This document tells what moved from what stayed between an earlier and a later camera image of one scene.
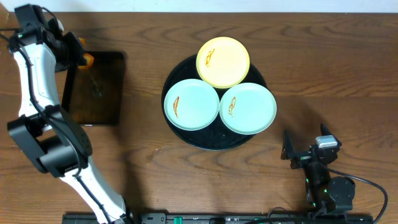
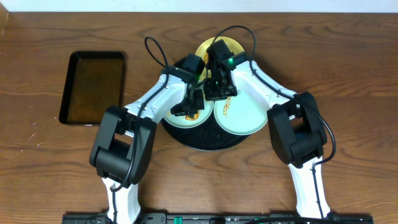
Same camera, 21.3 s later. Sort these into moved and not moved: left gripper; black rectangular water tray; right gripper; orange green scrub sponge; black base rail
Moved: left gripper; orange green scrub sponge; right gripper
Not moved: black base rail; black rectangular water tray
